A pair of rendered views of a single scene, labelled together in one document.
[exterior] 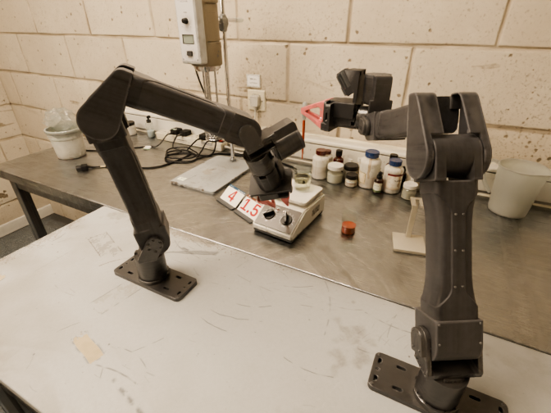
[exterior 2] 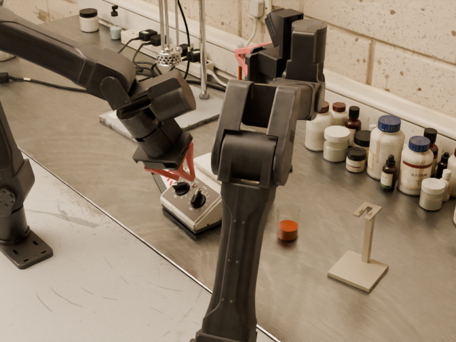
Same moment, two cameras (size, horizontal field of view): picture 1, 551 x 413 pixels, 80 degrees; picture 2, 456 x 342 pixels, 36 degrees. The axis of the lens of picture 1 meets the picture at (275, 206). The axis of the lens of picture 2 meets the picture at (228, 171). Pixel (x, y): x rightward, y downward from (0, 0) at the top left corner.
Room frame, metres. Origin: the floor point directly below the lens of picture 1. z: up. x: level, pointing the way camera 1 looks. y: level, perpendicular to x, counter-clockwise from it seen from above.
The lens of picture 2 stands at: (-0.30, -0.50, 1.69)
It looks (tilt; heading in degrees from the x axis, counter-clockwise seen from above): 30 degrees down; 21
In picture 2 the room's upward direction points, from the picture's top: straight up
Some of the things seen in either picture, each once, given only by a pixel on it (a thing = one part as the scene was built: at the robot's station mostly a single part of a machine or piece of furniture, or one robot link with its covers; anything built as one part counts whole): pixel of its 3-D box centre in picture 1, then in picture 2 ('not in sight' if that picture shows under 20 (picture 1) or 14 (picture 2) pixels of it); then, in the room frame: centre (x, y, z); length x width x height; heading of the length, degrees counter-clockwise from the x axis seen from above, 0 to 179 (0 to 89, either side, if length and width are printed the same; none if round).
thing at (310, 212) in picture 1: (291, 207); (222, 186); (0.83, -0.05, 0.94); 0.22 x 0.13 x 0.08; 147
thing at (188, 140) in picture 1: (190, 138); (165, 51); (1.52, 0.41, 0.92); 0.40 x 0.06 x 0.04; 63
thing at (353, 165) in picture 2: (351, 179); (355, 159); (1.06, -0.27, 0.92); 0.04 x 0.04 x 0.04
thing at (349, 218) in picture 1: (348, 222); (288, 222); (0.77, -0.21, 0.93); 0.04 x 0.04 x 0.06
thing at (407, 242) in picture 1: (412, 224); (361, 242); (0.71, -0.36, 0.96); 0.08 x 0.08 x 0.13; 75
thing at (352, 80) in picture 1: (347, 91); (280, 39); (0.80, -0.17, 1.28); 0.07 x 0.06 x 0.11; 147
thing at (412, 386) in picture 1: (439, 382); not in sight; (0.30, -0.25, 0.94); 0.20 x 0.07 x 0.08; 63
